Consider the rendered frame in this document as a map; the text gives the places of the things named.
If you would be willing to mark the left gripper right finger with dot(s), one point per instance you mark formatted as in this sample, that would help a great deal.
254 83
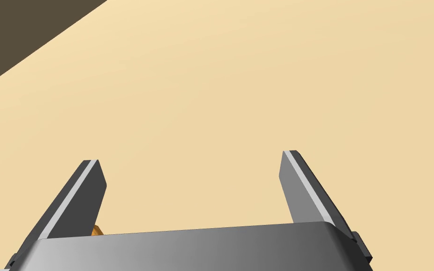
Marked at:
304 195

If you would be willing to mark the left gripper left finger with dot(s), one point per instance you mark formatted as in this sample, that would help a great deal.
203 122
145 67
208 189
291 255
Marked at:
78 205

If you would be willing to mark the small orange object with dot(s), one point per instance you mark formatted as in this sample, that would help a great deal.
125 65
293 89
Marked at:
97 231

